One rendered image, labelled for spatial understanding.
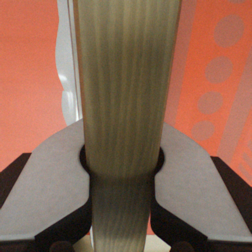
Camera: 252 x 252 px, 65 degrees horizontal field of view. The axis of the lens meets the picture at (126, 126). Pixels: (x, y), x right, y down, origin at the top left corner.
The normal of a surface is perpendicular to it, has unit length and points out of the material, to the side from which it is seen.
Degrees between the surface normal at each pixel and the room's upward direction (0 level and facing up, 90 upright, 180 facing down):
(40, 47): 0
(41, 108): 0
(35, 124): 0
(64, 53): 10
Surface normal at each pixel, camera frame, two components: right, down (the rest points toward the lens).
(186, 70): 0.02, 0.48
